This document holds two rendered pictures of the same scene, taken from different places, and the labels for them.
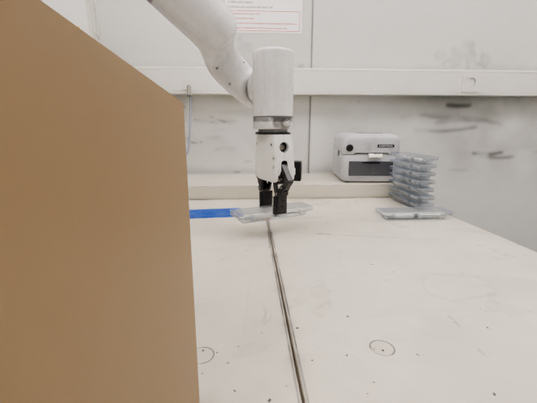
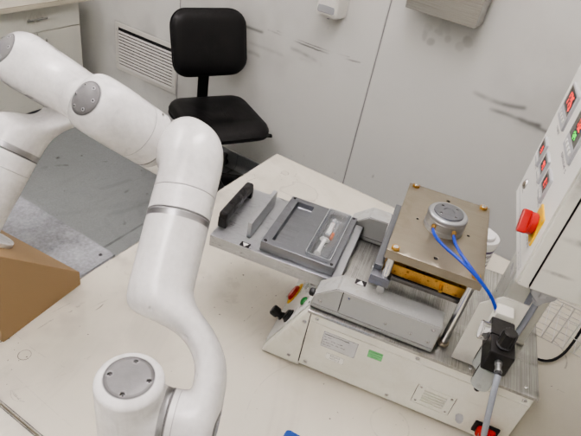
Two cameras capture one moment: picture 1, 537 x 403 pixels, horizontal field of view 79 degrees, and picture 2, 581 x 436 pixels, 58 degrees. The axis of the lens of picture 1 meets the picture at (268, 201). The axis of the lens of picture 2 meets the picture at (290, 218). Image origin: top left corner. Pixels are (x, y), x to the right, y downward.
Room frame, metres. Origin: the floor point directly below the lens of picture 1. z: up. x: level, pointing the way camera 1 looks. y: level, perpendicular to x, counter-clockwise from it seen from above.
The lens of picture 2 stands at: (1.02, -0.27, 1.68)
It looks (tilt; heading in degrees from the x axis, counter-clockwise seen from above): 36 degrees down; 118
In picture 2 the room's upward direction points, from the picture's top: 12 degrees clockwise
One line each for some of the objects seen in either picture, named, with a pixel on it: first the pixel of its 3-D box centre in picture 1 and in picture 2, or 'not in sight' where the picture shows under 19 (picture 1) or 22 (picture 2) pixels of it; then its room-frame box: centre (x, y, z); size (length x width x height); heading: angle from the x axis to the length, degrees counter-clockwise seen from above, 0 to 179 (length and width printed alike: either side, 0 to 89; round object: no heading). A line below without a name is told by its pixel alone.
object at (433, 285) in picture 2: not in sight; (434, 246); (0.87, 0.64, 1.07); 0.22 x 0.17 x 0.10; 105
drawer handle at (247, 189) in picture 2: not in sight; (236, 203); (0.44, 0.53, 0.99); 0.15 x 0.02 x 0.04; 105
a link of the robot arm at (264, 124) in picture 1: (273, 124); not in sight; (0.70, -0.01, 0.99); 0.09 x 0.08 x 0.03; 28
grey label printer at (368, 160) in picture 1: (363, 155); not in sight; (1.23, -0.36, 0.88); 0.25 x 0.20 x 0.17; 177
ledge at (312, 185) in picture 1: (282, 184); not in sight; (1.22, -0.05, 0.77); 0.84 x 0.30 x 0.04; 93
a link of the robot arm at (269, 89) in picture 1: (272, 84); (133, 409); (0.71, -0.01, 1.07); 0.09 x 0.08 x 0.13; 30
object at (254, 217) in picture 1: (272, 213); not in sight; (0.70, -0.01, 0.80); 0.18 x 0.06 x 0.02; 118
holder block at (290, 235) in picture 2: not in sight; (310, 233); (0.62, 0.58, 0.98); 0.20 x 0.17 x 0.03; 105
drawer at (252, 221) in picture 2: not in sight; (290, 230); (0.57, 0.57, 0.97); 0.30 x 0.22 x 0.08; 15
